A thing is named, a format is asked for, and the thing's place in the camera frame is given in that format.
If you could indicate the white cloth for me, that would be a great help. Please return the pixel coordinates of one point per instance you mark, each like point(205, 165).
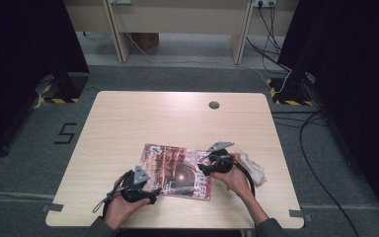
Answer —
point(255, 169)

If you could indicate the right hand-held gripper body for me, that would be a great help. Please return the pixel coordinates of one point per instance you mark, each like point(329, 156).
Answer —
point(222, 161)

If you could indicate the person's left hand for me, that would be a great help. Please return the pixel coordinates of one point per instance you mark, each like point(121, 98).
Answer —
point(121, 210)

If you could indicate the person's right hand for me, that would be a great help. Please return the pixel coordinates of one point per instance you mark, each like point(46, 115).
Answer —
point(235, 179)

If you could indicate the black curtain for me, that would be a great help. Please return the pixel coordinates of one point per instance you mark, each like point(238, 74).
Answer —
point(358, 82)
point(19, 65)

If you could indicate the glossy illustrated magazine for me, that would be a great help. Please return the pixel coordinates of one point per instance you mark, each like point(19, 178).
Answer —
point(177, 171)

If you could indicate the grey tape piece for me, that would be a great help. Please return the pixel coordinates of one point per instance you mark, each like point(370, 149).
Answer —
point(301, 214)
point(53, 207)

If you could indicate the brown cardboard box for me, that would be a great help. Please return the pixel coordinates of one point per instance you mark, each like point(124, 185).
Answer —
point(146, 40)

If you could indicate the stand base with striped tape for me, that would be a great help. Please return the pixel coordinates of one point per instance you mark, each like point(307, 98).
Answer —
point(291, 94)
point(64, 89)

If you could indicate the white wall socket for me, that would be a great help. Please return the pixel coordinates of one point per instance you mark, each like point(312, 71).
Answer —
point(264, 2)

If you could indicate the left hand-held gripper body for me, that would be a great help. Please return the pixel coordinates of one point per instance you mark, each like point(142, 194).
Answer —
point(138, 184)

